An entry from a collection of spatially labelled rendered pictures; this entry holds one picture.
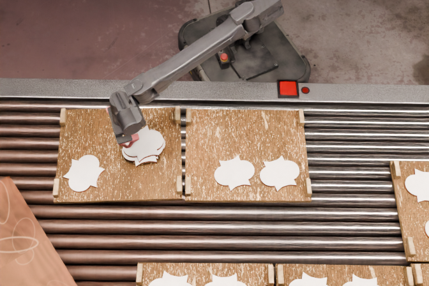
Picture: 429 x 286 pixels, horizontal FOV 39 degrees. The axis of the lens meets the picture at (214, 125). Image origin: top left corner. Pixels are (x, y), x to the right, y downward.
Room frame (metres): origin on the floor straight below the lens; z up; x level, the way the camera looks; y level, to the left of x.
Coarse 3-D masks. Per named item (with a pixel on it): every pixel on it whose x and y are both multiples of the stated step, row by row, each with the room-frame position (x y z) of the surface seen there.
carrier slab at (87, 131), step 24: (72, 120) 1.08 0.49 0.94; (96, 120) 1.09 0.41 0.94; (168, 120) 1.11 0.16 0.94; (72, 144) 0.99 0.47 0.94; (96, 144) 1.00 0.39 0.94; (168, 144) 1.02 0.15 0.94; (120, 168) 0.91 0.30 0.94; (144, 168) 0.92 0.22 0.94; (168, 168) 0.93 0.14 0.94; (72, 192) 0.81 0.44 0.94; (96, 192) 0.82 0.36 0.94; (120, 192) 0.83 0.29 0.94; (144, 192) 0.83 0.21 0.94; (168, 192) 0.84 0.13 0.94
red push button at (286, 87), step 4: (280, 84) 1.31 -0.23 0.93; (284, 84) 1.31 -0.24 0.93; (288, 84) 1.31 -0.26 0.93; (292, 84) 1.31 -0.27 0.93; (280, 88) 1.29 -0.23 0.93; (284, 88) 1.29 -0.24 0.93; (288, 88) 1.29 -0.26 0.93; (292, 88) 1.29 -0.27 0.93; (280, 92) 1.27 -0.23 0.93; (284, 92) 1.27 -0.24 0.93; (288, 92) 1.27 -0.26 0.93; (292, 92) 1.28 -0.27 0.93; (296, 92) 1.28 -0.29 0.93
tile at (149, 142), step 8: (144, 136) 1.02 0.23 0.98; (152, 136) 1.02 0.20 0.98; (160, 136) 1.02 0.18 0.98; (136, 144) 0.98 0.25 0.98; (144, 144) 0.99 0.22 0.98; (152, 144) 0.99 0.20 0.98; (160, 144) 0.99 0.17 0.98; (128, 152) 0.95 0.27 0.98; (136, 152) 0.96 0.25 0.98; (144, 152) 0.96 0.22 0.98; (152, 152) 0.96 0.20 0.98
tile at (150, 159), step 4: (160, 148) 0.98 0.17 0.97; (160, 152) 0.97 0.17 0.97; (124, 156) 0.94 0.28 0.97; (128, 156) 0.94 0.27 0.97; (152, 156) 0.95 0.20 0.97; (156, 156) 0.96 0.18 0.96; (128, 160) 0.93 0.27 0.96; (132, 160) 0.93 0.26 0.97; (136, 160) 0.93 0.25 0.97; (144, 160) 0.93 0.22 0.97; (148, 160) 0.93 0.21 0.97; (152, 160) 0.94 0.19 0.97; (136, 164) 0.92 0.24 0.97; (140, 164) 0.92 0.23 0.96
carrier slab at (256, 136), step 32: (192, 128) 1.09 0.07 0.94; (224, 128) 1.10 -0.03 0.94; (256, 128) 1.11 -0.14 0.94; (288, 128) 1.12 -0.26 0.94; (192, 160) 0.96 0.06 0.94; (224, 160) 0.97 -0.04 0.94; (256, 160) 0.98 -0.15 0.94; (192, 192) 0.85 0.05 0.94; (224, 192) 0.86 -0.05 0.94; (256, 192) 0.86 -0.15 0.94; (288, 192) 0.87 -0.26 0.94
